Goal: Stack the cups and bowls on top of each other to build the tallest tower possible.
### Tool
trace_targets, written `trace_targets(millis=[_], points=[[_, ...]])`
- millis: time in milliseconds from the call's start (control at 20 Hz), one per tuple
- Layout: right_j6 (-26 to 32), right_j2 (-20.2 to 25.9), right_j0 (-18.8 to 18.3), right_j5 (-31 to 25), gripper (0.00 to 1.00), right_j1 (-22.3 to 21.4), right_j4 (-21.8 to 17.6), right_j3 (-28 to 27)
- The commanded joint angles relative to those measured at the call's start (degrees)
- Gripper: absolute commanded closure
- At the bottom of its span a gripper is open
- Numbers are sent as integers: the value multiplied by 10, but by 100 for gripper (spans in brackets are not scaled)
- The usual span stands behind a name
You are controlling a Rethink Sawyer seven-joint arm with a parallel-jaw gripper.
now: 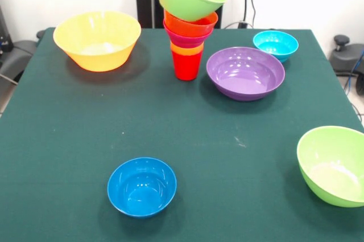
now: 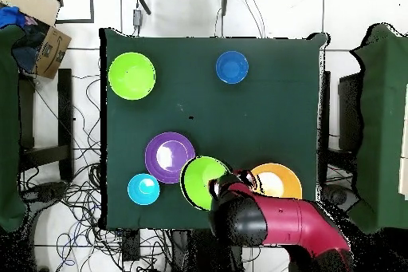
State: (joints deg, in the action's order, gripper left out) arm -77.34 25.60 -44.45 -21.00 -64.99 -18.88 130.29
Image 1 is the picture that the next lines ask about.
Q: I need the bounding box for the red-orange plastic bowl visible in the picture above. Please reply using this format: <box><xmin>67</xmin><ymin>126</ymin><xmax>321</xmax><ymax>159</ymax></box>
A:
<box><xmin>164</xmin><ymin>10</ymin><xmax>219</xmax><ymax>38</ymax></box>

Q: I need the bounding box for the pink plastic bowl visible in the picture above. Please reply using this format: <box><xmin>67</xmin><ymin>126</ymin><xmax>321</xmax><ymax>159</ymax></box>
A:
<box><xmin>163</xmin><ymin>22</ymin><xmax>214</xmax><ymax>49</ymax></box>

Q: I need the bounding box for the orange plastic cup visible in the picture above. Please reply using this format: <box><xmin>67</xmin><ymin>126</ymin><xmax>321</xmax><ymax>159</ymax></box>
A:
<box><xmin>170</xmin><ymin>41</ymin><xmax>205</xmax><ymax>56</ymax></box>

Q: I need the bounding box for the red plastic cup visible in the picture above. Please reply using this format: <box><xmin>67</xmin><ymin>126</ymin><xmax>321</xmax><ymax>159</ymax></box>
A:
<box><xmin>172</xmin><ymin>51</ymin><xmax>204</xmax><ymax>81</ymax></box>

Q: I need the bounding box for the large orange plastic bowl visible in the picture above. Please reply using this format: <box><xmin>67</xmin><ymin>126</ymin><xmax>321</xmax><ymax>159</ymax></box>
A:
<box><xmin>53</xmin><ymin>10</ymin><xmax>142</xmax><ymax>72</ymax></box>

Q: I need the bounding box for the purple plastic bowl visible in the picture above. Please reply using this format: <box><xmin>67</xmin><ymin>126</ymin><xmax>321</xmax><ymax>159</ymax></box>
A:
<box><xmin>206</xmin><ymin>47</ymin><xmax>286</xmax><ymax>102</ymax></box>

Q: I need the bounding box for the cyan plastic bowl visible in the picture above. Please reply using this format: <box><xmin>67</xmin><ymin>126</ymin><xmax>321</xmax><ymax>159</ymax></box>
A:
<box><xmin>253</xmin><ymin>30</ymin><xmax>300</xmax><ymax>64</ymax></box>

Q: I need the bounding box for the blue plastic bowl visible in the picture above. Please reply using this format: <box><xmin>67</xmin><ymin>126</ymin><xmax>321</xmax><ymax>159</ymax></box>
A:
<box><xmin>106</xmin><ymin>157</ymin><xmax>177</xmax><ymax>219</ymax></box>

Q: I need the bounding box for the dark green tablecloth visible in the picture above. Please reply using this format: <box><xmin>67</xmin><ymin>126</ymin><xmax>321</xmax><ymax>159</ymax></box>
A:
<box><xmin>0</xmin><ymin>27</ymin><xmax>364</xmax><ymax>242</ymax></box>

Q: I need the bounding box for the black pedestal foot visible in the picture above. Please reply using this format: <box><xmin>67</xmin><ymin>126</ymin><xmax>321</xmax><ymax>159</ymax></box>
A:
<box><xmin>329</xmin><ymin>34</ymin><xmax>364</xmax><ymax>96</ymax></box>
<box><xmin>0</xmin><ymin>30</ymin><xmax>46</xmax><ymax>83</ymax></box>

